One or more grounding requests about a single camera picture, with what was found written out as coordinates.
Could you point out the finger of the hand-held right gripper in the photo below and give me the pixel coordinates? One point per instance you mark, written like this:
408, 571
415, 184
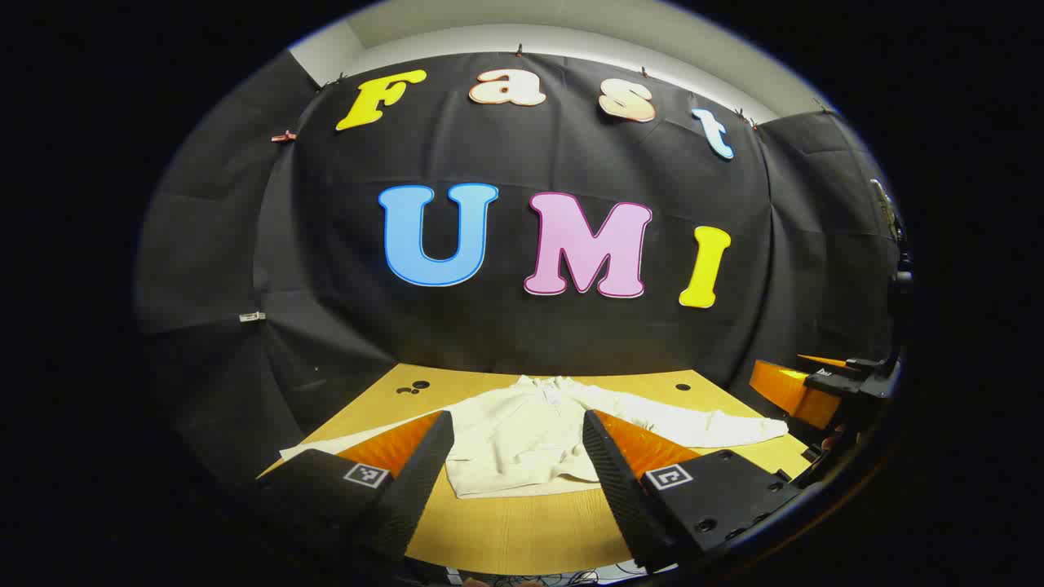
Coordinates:
848, 366
791, 391

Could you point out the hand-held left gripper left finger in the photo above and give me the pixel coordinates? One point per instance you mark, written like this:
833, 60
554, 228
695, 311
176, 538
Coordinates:
416, 481

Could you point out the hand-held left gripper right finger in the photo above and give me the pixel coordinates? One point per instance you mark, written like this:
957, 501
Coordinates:
620, 489

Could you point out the white sweatshirt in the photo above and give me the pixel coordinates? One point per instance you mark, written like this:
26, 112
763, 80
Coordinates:
522, 440

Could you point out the black backdrop cloth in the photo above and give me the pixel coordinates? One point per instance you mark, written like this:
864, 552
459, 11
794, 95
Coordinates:
506, 326

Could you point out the white clip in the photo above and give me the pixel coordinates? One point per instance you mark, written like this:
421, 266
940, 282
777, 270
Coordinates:
251, 316

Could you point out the red clamp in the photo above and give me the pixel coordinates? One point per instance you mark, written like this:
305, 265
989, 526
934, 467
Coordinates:
284, 136

